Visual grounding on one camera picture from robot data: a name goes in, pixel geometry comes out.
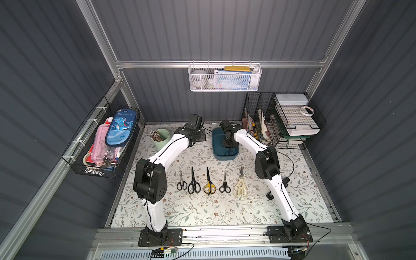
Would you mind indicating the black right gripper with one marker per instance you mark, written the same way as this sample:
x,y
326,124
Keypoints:
x,y
230,141

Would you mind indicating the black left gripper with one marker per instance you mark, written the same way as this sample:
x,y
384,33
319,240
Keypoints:
x,y
197,134

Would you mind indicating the teal plastic storage box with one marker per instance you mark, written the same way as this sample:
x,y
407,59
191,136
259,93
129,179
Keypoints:
x,y
222,153

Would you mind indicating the small black scissors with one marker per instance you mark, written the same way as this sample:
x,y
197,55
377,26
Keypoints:
x,y
225,188

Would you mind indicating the cream handled kitchen scissors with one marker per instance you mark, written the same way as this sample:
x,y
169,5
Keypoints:
x,y
240,189

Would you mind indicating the yellow handled scissors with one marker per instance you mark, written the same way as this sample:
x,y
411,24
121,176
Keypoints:
x,y
209,188

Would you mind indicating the small grey scissors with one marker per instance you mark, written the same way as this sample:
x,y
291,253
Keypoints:
x,y
182,184

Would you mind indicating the large black scissors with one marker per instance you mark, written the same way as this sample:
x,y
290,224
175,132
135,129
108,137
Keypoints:
x,y
194,186

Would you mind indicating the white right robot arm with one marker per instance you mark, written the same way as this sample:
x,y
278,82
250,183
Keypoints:
x,y
267,168

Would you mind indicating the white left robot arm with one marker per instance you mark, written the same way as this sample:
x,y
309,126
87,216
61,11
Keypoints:
x,y
150,182

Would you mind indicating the mint green pen cup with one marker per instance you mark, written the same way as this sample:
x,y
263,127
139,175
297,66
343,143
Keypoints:
x,y
160,138

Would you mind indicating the tape roll in basket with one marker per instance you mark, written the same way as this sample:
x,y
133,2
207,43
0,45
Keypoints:
x,y
199,78

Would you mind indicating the black stapler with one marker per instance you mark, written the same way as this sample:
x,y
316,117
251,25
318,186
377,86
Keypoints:
x,y
285,183

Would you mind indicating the blue shark pencil case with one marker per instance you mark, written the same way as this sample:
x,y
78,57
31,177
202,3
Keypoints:
x,y
121,128

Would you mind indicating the checkered white notebook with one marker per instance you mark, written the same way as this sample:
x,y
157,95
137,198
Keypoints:
x,y
295,123

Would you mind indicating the yellow case in basket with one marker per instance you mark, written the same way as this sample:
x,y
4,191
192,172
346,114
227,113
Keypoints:
x,y
237,68

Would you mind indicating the white tape roll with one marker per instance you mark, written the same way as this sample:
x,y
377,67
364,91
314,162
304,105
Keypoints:
x,y
307,111

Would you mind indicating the pink pencil case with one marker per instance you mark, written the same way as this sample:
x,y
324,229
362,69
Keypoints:
x,y
99,147

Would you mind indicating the white wire wall basket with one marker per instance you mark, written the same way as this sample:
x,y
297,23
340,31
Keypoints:
x,y
220,80

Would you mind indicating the black wire desk organizer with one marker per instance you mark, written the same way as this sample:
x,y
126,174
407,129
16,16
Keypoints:
x,y
261,119

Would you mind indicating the black wire side basket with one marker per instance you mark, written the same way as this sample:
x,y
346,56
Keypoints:
x,y
116,158

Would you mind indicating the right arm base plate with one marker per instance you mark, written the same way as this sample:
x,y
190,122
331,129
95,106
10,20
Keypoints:
x,y
279,234

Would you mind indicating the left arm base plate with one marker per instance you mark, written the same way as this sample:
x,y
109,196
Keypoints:
x,y
165,238

